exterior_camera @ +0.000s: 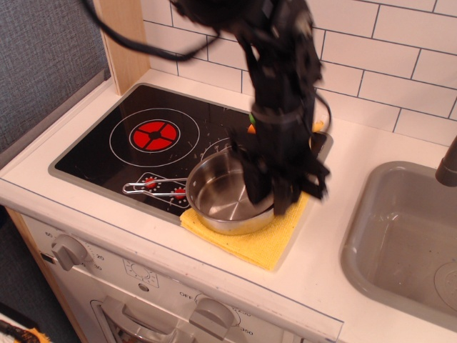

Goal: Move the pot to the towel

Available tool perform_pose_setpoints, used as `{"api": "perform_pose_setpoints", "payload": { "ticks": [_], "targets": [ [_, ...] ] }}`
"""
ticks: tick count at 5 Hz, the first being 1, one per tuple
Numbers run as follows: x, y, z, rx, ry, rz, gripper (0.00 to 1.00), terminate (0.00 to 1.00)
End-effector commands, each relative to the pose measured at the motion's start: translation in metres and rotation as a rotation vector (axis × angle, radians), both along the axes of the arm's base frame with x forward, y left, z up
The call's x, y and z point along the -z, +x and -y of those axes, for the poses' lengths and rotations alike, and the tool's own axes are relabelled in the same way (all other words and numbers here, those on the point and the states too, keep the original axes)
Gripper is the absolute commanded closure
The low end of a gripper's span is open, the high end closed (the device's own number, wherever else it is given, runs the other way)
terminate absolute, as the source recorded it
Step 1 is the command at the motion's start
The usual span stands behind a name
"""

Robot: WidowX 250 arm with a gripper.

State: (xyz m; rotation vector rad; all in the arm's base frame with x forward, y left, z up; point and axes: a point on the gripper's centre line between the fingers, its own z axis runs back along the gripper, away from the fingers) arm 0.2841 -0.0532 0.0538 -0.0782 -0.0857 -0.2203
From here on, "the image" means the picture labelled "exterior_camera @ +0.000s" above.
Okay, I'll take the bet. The orange toy carrot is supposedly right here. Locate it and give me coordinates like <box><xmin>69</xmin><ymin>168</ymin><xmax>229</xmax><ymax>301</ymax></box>
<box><xmin>247</xmin><ymin>113</ymin><xmax>256</xmax><ymax>134</ymax></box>

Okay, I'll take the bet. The black toy stovetop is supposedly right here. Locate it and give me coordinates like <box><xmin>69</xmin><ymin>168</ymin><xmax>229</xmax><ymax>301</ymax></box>
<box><xmin>49</xmin><ymin>84</ymin><xmax>327</xmax><ymax>222</ymax></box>

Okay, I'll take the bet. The grey timer knob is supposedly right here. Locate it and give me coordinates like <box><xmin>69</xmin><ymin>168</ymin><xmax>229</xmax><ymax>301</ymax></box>
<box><xmin>51</xmin><ymin>234</ymin><xmax>88</xmax><ymax>271</ymax></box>

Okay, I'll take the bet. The grey oven temperature knob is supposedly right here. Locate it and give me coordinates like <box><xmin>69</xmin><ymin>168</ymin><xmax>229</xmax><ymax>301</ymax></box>
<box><xmin>189</xmin><ymin>298</ymin><xmax>235</xmax><ymax>340</ymax></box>

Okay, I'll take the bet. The red left stove knob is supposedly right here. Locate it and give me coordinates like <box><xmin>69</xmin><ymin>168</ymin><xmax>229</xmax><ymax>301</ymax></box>
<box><xmin>144</xmin><ymin>177</ymin><xmax>156</xmax><ymax>189</ymax></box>

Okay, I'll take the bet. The yellow folded towel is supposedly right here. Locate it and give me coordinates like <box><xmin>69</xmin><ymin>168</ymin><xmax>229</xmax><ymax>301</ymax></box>
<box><xmin>180</xmin><ymin>193</ymin><xmax>310</xmax><ymax>271</ymax></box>

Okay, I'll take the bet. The grey faucet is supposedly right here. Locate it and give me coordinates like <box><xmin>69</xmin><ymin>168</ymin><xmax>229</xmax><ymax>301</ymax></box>
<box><xmin>435</xmin><ymin>136</ymin><xmax>457</xmax><ymax>187</ymax></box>

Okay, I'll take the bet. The stainless steel pot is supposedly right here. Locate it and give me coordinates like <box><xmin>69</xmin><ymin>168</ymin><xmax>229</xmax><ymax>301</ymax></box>
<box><xmin>122</xmin><ymin>149</ymin><xmax>274</xmax><ymax>236</ymax></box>

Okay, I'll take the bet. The white toy oven front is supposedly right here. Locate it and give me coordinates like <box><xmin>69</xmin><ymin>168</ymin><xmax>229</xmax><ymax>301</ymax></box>
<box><xmin>24</xmin><ymin>217</ymin><xmax>343</xmax><ymax>342</ymax></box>

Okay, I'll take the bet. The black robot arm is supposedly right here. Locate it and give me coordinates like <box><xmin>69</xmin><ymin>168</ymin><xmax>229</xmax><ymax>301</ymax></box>
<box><xmin>174</xmin><ymin>1</ymin><xmax>328</xmax><ymax>215</ymax></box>

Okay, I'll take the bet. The orange object bottom left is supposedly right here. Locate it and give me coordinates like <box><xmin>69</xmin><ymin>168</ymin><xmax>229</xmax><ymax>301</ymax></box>
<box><xmin>14</xmin><ymin>328</ymin><xmax>51</xmax><ymax>343</ymax></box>

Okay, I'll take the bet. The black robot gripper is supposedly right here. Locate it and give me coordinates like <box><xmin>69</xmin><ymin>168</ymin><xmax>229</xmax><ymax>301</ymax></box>
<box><xmin>228</xmin><ymin>106</ymin><xmax>329</xmax><ymax>215</ymax></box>

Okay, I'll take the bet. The red stove knob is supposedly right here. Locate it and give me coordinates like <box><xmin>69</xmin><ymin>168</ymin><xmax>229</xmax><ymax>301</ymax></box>
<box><xmin>173</xmin><ymin>188</ymin><xmax>186</xmax><ymax>201</ymax></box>
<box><xmin>144</xmin><ymin>177</ymin><xmax>156</xmax><ymax>189</ymax></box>

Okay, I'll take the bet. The wooden side post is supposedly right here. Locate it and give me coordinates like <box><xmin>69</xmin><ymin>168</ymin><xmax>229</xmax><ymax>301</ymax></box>
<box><xmin>94</xmin><ymin>0</ymin><xmax>150</xmax><ymax>95</ymax></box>

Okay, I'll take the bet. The grey sink basin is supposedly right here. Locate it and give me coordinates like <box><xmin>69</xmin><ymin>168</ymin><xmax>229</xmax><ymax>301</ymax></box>
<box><xmin>341</xmin><ymin>161</ymin><xmax>456</xmax><ymax>331</ymax></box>

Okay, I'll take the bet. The red right stove knob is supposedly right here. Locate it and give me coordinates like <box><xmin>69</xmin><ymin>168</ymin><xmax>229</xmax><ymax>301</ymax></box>
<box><xmin>173</xmin><ymin>188</ymin><xmax>186</xmax><ymax>201</ymax></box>

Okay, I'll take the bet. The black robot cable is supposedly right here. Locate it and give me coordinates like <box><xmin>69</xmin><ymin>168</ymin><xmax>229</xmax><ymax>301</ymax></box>
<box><xmin>82</xmin><ymin>0</ymin><xmax>219</xmax><ymax>61</ymax></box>

